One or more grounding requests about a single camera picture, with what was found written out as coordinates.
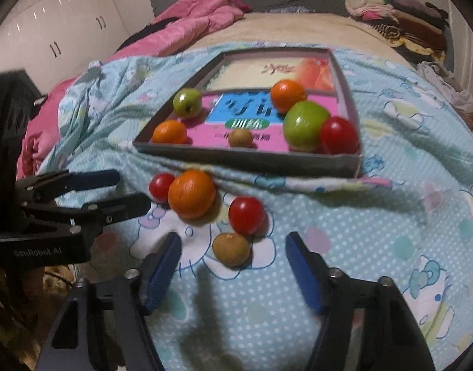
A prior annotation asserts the black garment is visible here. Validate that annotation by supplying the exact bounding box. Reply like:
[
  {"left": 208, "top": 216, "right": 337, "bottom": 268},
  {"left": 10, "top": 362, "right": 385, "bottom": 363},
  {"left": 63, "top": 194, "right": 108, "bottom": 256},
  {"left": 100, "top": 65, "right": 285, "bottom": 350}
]
[{"left": 115, "top": 17, "right": 179, "bottom": 53}]

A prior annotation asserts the red cherry tomato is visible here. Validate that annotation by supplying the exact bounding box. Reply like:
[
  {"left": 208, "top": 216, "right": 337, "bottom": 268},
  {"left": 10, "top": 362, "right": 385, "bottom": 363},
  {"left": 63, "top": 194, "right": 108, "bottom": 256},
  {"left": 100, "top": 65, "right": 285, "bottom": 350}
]
[
  {"left": 228, "top": 196, "right": 267, "bottom": 236},
  {"left": 319, "top": 117, "right": 360, "bottom": 155},
  {"left": 149, "top": 173, "right": 176, "bottom": 203}
]

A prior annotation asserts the brown longan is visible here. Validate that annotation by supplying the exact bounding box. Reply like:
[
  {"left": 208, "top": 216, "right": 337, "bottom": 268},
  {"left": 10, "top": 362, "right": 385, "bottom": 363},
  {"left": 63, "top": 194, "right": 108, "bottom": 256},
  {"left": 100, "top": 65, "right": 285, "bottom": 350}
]
[
  {"left": 228, "top": 128, "right": 254, "bottom": 148},
  {"left": 212, "top": 232, "right": 252, "bottom": 268}
]

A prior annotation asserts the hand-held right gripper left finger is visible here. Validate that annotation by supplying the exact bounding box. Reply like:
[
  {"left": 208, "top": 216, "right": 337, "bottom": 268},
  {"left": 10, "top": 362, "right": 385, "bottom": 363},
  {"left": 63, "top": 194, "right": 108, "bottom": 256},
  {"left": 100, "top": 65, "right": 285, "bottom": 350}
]
[{"left": 36, "top": 232, "right": 183, "bottom": 371}]

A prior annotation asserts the pile of folded clothes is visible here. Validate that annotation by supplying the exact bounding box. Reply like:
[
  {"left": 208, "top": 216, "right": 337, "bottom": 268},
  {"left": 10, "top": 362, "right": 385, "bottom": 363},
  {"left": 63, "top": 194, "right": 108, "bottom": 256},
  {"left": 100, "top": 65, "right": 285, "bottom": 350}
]
[{"left": 344, "top": 0, "right": 454, "bottom": 64}]

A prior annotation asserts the white wardrobe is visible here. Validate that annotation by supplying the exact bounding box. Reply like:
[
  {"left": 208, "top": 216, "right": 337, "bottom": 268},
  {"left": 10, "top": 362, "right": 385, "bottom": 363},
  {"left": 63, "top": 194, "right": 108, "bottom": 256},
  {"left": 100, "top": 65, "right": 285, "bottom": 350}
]
[{"left": 0, "top": 0, "right": 131, "bottom": 78}]

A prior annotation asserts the cream and orange book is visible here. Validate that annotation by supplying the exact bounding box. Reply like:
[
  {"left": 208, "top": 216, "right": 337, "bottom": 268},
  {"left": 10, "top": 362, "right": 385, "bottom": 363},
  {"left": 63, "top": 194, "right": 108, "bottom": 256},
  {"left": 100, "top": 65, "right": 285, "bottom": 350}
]
[{"left": 209, "top": 56, "right": 338, "bottom": 93}]

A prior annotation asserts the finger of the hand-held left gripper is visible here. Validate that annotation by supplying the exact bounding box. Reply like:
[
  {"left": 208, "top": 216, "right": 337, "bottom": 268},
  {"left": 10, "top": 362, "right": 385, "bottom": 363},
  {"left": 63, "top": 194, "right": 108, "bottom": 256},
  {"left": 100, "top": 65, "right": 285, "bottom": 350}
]
[
  {"left": 22, "top": 192, "right": 152, "bottom": 236},
  {"left": 15, "top": 169, "right": 121, "bottom": 203}
]

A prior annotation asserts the cream curtain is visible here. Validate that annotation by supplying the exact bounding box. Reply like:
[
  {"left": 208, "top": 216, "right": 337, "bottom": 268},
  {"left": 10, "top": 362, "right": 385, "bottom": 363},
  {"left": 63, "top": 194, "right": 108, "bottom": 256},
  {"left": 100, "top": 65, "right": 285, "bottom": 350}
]
[{"left": 451, "top": 0, "right": 473, "bottom": 151}]

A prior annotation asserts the pink book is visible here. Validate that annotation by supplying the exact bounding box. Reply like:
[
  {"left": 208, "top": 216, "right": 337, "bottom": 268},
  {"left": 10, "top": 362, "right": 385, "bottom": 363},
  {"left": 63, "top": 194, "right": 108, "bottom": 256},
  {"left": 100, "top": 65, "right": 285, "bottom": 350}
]
[{"left": 182, "top": 91, "right": 339, "bottom": 151}]

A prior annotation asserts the pink quilt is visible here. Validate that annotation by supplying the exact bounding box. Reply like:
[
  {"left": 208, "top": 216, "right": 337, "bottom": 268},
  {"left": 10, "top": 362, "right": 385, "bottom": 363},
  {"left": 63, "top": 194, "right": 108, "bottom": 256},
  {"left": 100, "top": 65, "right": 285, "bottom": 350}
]
[{"left": 18, "top": 0, "right": 253, "bottom": 176}]

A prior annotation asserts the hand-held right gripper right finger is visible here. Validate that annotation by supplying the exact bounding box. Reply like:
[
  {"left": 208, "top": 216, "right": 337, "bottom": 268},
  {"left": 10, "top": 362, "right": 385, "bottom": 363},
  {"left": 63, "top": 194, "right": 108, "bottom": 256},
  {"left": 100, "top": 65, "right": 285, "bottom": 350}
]
[{"left": 285, "top": 231, "right": 438, "bottom": 371}]

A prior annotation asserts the large green apple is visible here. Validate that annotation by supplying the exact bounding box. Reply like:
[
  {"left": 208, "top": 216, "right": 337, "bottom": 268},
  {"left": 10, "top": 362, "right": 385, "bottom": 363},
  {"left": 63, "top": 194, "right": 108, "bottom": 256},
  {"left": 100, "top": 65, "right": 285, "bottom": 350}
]
[{"left": 283, "top": 100, "right": 332, "bottom": 152}]

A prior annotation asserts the small green apple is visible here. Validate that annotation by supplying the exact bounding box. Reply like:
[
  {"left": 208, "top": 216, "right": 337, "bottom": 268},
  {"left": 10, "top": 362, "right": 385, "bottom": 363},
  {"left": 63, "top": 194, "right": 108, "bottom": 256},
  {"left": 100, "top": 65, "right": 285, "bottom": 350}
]
[{"left": 172, "top": 88, "right": 203, "bottom": 118}]

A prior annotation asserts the blue patterned cloth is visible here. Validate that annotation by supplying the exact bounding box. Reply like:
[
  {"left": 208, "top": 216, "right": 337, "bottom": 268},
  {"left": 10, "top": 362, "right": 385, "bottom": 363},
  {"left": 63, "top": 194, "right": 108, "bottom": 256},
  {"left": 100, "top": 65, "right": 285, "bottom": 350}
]
[{"left": 265, "top": 6, "right": 314, "bottom": 14}]

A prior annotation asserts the blue cartoon print quilt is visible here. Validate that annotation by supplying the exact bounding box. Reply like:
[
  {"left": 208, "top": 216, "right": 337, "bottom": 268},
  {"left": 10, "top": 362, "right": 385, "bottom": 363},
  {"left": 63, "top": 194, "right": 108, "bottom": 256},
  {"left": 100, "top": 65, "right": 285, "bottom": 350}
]
[{"left": 36, "top": 42, "right": 473, "bottom": 371}]

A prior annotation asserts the small orange tangerine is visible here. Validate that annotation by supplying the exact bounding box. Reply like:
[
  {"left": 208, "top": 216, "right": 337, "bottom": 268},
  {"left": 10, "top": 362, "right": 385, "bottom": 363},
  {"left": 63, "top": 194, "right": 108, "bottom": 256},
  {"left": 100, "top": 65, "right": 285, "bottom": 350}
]
[{"left": 152, "top": 120, "right": 188, "bottom": 145}]

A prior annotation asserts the beige blanket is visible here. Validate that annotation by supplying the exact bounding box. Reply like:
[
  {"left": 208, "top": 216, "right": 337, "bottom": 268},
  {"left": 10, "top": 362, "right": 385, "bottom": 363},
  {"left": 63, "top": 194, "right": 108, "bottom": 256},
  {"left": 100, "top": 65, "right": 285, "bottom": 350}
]
[{"left": 190, "top": 11, "right": 415, "bottom": 66}]

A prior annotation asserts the pink patterned bag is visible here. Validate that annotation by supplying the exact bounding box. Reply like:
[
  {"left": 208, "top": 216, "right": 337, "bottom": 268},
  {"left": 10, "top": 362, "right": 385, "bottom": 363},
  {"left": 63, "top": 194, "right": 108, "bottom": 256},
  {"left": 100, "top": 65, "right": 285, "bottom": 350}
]
[{"left": 449, "top": 93, "right": 473, "bottom": 124}]

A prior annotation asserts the grey cardboard box tray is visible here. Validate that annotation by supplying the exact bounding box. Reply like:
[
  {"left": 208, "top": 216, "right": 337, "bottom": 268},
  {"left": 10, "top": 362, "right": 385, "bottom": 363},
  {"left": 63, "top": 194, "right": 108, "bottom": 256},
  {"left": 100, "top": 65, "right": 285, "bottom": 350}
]
[{"left": 132, "top": 46, "right": 362, "bottom": 179}]

